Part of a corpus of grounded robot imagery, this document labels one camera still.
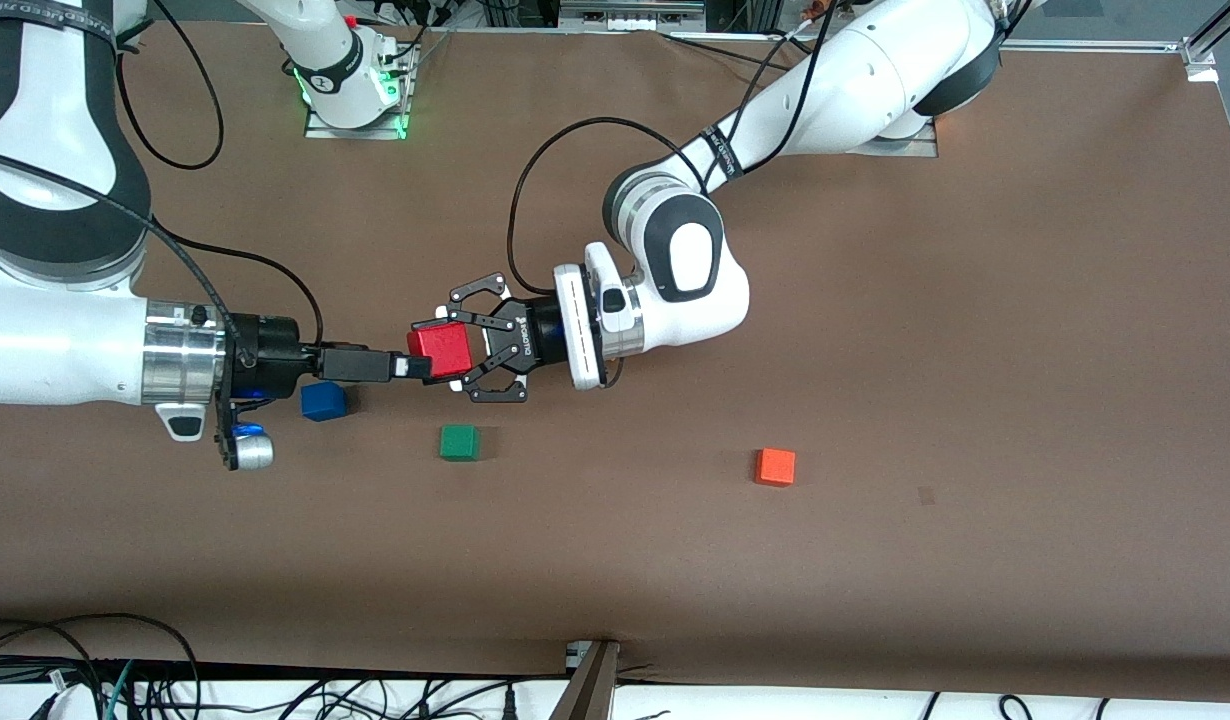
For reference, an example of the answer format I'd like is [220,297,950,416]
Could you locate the red wooden cube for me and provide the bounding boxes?
[407,322,474,383]

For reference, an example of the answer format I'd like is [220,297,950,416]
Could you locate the blue wooden cube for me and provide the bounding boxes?
[300,382,349,422]

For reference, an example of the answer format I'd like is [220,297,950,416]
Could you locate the brown table cover sheet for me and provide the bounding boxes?
[0,18,1230,701]

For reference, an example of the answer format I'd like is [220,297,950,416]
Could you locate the black table edge strip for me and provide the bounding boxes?
[0,654,576,691]

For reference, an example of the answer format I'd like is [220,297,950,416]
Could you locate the grey power strip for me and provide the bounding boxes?
[560,0,706,31]

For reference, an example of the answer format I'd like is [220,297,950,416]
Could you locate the aluminium diagonal strut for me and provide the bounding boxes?
[1185,0,1230,63]

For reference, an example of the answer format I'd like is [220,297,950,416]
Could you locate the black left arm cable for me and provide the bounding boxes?
[506,0,846,293]

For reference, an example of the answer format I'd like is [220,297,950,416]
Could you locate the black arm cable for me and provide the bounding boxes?
[0,0,324,366]
[506,0,846,293]

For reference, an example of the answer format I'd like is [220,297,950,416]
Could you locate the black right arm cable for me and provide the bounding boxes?
[0,0,324,366]

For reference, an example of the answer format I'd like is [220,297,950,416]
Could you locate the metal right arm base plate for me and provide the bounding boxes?
[303,40,417,141]

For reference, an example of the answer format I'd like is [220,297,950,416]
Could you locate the aluminium camera post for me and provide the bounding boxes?
[550,640,621,720]

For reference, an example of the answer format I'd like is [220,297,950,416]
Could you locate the black looped cable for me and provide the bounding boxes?
[0,612,202,720]

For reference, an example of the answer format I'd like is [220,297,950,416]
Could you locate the long black base cable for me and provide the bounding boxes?
[660,30,791,71]

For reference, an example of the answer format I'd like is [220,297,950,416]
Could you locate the green cable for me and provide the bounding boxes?
[100,660,136,720]

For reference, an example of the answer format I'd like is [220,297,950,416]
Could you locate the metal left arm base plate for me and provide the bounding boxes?
[855,120,941,159]

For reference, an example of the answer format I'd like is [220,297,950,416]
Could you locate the aluminium frame rail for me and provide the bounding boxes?
[1000,36,1221,83]

